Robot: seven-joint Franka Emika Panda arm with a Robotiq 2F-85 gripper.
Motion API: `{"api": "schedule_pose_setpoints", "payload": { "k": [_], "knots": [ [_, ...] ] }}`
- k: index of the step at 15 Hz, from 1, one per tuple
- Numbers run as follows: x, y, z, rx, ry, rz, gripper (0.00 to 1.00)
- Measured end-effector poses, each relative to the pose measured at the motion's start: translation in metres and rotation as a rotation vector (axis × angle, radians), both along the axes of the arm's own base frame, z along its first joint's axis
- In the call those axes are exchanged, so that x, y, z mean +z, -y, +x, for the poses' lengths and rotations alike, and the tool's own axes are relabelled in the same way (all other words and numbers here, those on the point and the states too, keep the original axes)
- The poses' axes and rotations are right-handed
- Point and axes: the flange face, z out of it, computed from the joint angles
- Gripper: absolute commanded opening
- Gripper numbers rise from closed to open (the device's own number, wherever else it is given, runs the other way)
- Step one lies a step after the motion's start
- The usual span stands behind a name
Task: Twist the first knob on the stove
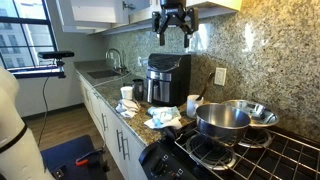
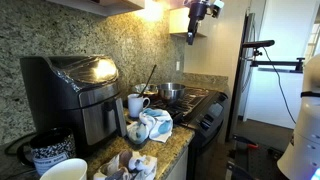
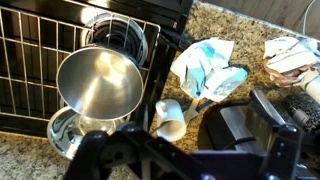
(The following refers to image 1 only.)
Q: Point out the white lower cabinets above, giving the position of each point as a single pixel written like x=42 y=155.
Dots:
x=110 y=140

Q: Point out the white wall outlet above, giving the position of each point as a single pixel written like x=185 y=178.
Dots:
x=220 y=76

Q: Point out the black camera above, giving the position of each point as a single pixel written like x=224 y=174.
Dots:
x=55 y=54

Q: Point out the metal stove grate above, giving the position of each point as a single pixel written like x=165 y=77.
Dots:
x=283 y=156

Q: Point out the chrome faucet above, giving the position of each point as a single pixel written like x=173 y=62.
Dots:
x=118 y=56

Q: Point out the white mug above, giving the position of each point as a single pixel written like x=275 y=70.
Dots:
x=191 y=106

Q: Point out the blue and white cloth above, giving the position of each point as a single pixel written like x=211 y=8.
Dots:
x=163 y=116

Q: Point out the dark blue robot platform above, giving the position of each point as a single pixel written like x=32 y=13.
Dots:
x=66 y=153

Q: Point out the deep steel pot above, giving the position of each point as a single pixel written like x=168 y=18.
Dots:
x=220 y=123

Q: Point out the steel sink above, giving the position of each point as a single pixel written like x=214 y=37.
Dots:
x=103 y=73

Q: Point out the black air fryer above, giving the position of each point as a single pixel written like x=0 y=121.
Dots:
x=168 y=80

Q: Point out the white upper cabinet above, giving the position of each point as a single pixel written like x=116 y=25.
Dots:
x=100 y=11

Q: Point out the dark long utensil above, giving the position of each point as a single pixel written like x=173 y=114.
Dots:
x=206 y=85

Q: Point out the black speckled mug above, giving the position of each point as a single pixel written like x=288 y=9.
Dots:
x=138 y=89

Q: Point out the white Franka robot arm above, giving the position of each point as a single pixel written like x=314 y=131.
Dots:
x=16 y=140

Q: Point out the white paper cup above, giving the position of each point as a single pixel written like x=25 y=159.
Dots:
x=126 y=92

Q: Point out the small coil burner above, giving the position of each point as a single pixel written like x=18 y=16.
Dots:
x=258 y=138

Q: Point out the black stove knob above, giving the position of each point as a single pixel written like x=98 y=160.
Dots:
x=159 y=167

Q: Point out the dark framed window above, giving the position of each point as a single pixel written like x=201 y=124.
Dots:
x=23 y=20

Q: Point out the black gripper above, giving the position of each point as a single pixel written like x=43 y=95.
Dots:
x=172 y=13

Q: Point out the shallow steel bowl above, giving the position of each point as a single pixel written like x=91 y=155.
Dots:
x=268 y=118

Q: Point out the white and brown cloth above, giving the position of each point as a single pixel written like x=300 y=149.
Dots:
x=128 y=107

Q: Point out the large coil burner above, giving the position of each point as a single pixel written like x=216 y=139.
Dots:
x=206 y=155

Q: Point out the black stove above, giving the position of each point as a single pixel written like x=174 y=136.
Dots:
x=166 y=153

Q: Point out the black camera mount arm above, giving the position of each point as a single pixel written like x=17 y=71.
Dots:
x=43 y=71

